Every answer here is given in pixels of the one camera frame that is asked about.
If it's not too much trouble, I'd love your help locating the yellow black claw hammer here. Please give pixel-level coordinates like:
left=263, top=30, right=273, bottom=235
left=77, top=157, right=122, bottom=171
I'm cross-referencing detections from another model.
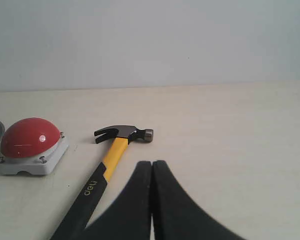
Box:
left=51, top=125, right=154, bottom=240

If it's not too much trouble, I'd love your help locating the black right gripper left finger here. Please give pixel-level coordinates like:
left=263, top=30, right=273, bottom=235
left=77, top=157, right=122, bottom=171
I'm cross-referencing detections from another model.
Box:
left=80, top=161, right=152, bottom=240

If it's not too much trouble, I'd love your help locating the red dome push button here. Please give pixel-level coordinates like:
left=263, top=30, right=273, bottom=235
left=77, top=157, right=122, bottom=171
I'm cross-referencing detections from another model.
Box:
left=0, top=117, right=69, bottom=176

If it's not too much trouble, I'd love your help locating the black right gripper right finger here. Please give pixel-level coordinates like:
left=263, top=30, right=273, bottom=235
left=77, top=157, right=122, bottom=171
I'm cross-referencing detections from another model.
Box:
left=151, top=160, right=242, bottom=240

